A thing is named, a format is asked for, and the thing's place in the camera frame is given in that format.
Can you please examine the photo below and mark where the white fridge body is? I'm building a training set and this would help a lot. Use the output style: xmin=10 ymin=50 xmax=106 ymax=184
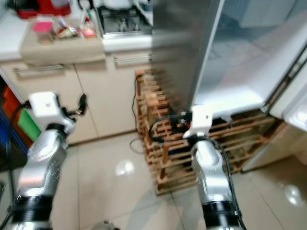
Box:
xmin=240 ymin=46 xmax=307 ymax=174

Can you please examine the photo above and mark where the green plastic crate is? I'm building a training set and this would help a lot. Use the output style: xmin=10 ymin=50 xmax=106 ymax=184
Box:
xmin=18 ymin=109 xmax=42 ymax=143

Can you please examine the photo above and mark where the beige cloth mat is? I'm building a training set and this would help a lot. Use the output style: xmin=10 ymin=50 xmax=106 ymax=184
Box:
xmin=20 ymin=19 xmax=107 ymax=67

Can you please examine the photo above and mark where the red plastic crate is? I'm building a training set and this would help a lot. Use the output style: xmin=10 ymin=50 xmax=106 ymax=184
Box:
xmin=2 ymin=86 xmax=29 ymax=139

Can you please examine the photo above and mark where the blue plastic crate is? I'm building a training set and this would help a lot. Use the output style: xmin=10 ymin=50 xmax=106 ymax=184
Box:
xmin=0 ymin=111 xmax=15 ymax=151

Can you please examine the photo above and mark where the small red packet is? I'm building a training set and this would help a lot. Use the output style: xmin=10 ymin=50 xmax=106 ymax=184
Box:
xmin=79 ymin=26 xmax=97 ymax=39

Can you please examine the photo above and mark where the colourful snack packet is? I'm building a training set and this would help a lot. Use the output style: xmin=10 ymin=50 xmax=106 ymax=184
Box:
xmin=54 ymin=17 xmax=80 ymax=40

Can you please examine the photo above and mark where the pink lidded container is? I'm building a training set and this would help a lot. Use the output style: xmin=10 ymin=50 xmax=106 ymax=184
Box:
xmin=32 ymin=20 xmax=55 ymax=45

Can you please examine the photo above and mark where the steel gas hob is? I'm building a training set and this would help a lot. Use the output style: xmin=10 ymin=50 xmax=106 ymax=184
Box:
xmin=95 ymin=5 xmax=154 ymax=39

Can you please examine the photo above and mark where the red kitchen appliance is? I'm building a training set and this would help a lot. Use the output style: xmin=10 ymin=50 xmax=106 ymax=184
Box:
xmin=14 ymin=0 xmax=72 ymax=20

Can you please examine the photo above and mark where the white pot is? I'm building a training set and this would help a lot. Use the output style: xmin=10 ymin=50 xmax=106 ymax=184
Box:
xmin=101 ymin=0 xmax=136 ymax=11

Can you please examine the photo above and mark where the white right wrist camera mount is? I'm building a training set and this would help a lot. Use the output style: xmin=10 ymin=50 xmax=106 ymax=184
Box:
xmin=183 ymin=104 xmax=214 ymax=140

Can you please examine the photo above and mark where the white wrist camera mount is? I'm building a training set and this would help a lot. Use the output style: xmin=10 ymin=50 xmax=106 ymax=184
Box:
xmin=183 ymin=104 xmax=214 ymax=140
xmin=27 ymin=91 xmax=61 ymax=127

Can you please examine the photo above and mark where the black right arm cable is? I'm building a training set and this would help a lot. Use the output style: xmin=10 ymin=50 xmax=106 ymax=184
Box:
xmin=147 ymin=115 xmax=236 ymax=192

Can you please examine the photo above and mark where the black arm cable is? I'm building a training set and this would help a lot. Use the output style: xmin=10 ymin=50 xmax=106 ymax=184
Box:
xmin=9 ymin=103 xmax=30 ymax=144
xmin=147 ymin=115 xmax=236 ymax=192

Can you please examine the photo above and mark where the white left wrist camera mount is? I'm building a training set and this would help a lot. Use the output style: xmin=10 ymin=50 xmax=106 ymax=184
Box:
xmin=27 ymin=91 xmax=61 ymax=127

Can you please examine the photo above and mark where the thin black hanging cable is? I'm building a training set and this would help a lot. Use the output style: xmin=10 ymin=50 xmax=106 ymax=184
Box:
xmin=132 ymin=76 xmax=141 ymax=131

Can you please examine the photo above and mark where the long metal drawer handle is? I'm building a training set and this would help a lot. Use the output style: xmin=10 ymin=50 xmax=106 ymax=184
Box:
xmin=13 ymin=64 xmax=66 ymax=76

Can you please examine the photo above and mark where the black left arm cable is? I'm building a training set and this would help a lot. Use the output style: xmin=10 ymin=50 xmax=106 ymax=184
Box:
xmin=9 ymin=103 xmax=30 ymax=144

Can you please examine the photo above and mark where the short metal drawer handle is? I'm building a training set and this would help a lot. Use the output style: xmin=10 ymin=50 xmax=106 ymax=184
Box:
xmin=114 ymin=54 xmax=153 ymax=66

